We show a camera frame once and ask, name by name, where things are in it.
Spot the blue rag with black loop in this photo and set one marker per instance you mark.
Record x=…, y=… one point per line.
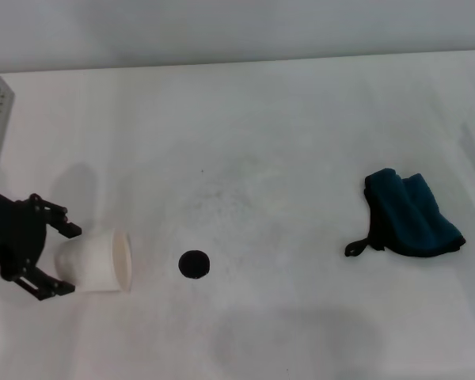
x=413, y=213

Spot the white paper cup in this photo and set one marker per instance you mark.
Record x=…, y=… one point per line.
x=99, y=265

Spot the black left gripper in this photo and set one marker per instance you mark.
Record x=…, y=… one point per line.
x=17, y=237

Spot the black water stain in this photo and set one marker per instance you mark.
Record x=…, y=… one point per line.
x=194, y=264

